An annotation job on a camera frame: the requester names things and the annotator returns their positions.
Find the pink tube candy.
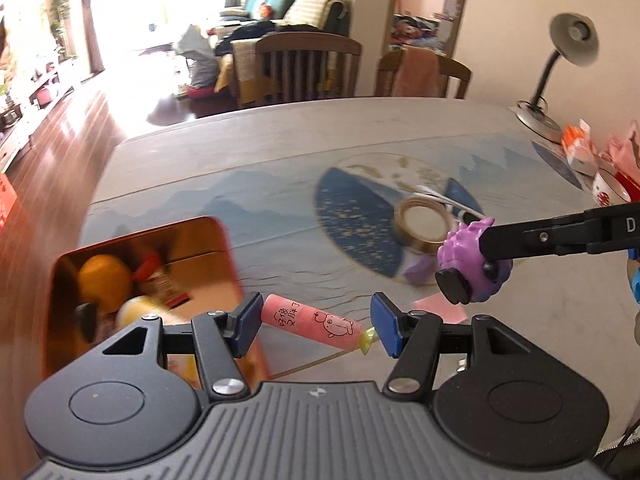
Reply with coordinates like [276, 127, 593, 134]
[262, 294, 375, 354]

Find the purple spiky toy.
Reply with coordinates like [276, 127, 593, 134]
[435, 218, 513, 304]

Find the red candy wrapper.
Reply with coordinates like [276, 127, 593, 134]
[132, 252, 191, 309]

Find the orange fruit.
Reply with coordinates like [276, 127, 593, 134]
[77, 255, 132, 313]

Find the red white bowl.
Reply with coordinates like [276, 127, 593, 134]
[591, 170, 631, 207]

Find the pink flat box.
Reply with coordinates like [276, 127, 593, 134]
[412, 292, 468, 324]

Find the purple eraser block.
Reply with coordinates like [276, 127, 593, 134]
[401, 255, 438, 286]

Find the red metal tin box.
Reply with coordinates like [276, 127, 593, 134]
[43, 217, 244, 376]

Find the yellow item in box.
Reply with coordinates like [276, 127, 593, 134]
[115, 296, 167, 328]

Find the gold round tin lid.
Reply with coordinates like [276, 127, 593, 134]
[393, 196, 454, 255]

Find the blue mountain table mat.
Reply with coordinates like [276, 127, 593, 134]
[79, 131, 601, 376]

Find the small figure toy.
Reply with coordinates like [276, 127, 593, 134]
[74, 302, 99, 344]

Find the grey desk lamp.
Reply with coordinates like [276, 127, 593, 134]
[508, 12, 600, 146]

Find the wooden chair with pink cloth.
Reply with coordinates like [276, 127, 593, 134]
[374, 46, 472, 100]

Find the dark wooden dining chair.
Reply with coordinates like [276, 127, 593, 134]
[232, 32, 362, 108]

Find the white tv console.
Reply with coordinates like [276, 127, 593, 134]
[1, 58, 79, 174]

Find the teal sofa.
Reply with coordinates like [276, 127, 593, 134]
[208, 0, 350, 39]

